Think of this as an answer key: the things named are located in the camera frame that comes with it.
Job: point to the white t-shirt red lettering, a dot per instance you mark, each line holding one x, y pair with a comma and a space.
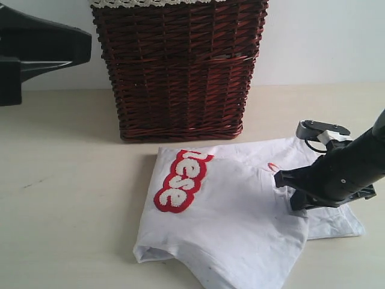
218, 211

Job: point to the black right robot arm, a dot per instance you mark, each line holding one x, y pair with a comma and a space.
372, 138

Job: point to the beige lace basket liner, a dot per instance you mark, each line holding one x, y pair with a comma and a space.
141, 3

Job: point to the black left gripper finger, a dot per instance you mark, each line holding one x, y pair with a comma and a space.
32, 46
10, 81

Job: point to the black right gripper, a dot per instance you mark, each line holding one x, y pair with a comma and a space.
341, 176

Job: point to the dark red wicker basket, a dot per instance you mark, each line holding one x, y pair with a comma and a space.
181, 72

